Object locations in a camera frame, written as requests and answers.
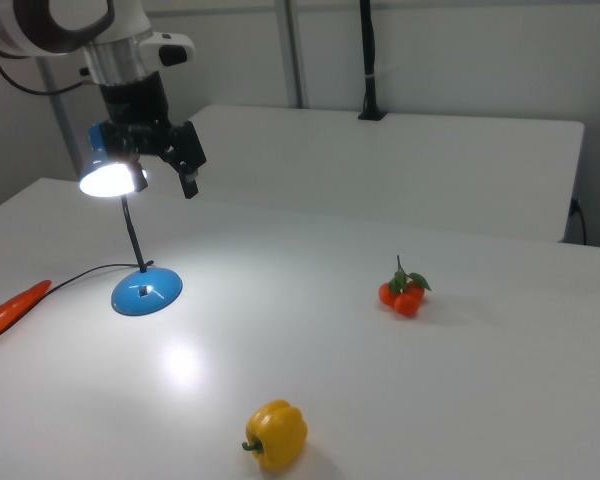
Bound dark lamp power cable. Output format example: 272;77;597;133
0;259;156;346

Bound black camera pole with clamp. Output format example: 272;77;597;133
357;0;389;122

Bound orange toy tangerine bunch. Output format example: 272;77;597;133
377;254;433;319

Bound black wall plug cable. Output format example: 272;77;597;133
569;197;589;246

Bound yellow toy bell pepper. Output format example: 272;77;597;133
240;398;309;470

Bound grey metal partition post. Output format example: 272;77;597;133
274;0;310;109
37;59;81;174

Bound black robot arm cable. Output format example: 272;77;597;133
0;49;91;97

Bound orange toy carrot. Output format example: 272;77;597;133
0;279;54;351

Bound blue gooseneck desk lamp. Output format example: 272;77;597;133
78;121;184;317

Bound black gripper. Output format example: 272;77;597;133
98;71;207;200

